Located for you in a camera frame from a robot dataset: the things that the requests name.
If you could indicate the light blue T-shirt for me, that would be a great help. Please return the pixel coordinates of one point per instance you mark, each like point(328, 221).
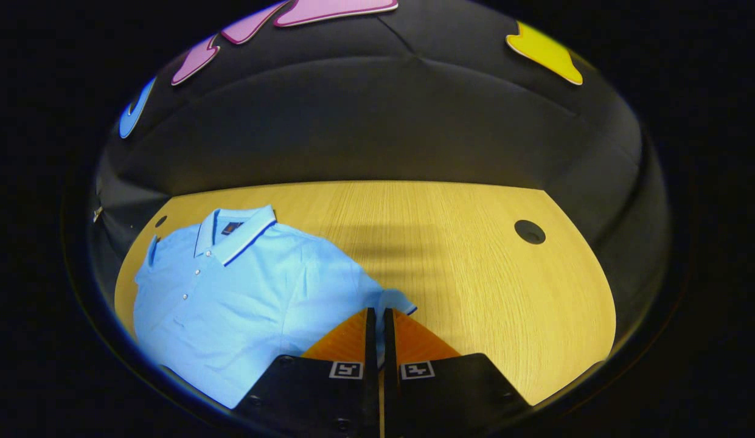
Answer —
point(249, 304)

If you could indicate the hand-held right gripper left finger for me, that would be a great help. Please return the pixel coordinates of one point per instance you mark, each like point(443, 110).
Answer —
point(370, 340)

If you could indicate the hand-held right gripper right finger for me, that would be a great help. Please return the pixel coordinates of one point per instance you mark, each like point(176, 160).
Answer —
point(389, 340)

